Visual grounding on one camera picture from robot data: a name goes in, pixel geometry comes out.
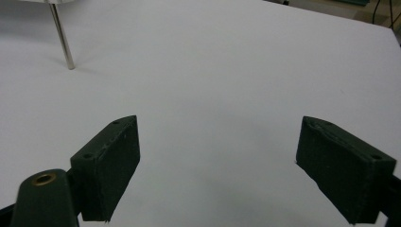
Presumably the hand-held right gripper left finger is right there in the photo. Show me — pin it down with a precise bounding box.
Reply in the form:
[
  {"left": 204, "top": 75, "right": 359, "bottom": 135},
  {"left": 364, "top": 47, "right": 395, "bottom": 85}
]
[{"left": 69, "top": 114, "right": 142, "bottom": 222}]

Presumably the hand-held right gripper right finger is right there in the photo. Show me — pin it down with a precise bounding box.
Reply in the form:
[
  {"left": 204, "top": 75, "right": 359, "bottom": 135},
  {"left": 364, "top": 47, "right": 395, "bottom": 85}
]
[{"left": 295, "top": 115, "right": 397, "bottom": 225}]

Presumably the thin dark metal rod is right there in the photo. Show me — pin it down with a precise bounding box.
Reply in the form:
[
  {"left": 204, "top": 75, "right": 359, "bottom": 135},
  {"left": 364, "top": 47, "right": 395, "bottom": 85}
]
[{"left": 18, "top": 0, "right": 77, "bottom": 71}]

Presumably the green flat item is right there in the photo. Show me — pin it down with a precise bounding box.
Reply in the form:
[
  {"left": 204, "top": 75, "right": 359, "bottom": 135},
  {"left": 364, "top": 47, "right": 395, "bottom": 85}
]
[{"left": 333, "top": 0, "right": 371, "bottom": 7}]

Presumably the black cable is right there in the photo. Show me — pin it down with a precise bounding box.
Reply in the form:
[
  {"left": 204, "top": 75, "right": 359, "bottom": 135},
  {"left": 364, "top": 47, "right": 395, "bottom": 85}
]
[
  {"left": 388, "top": 0, "right": 401, "bottom": 30},
  {"left": 371, "top": 0, "right": 382, "bottom": 25}
]

